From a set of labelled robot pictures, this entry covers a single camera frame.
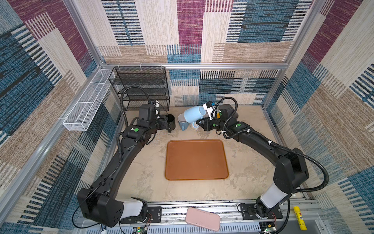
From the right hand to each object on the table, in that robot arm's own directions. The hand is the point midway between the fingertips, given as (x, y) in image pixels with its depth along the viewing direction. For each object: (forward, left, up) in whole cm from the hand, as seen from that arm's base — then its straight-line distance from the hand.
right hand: (197, 123), depth 81 cm
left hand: (0, +17, +7) cm, 18 cm away
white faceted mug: (+1, +2, -3) cm, 4 cm away
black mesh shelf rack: (+39, +41, -3) cm, 57 cm away
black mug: (+17, +17, -16) cm, 29 cm away
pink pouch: (-43, -3, -22) cm, 48 cm away
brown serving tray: (-10, +1, -25) cm, 27 cm away
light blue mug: (+4, +2, +2) cm, 5 cm away
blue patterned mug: (+11, +9, -14) cm, 20 cm away
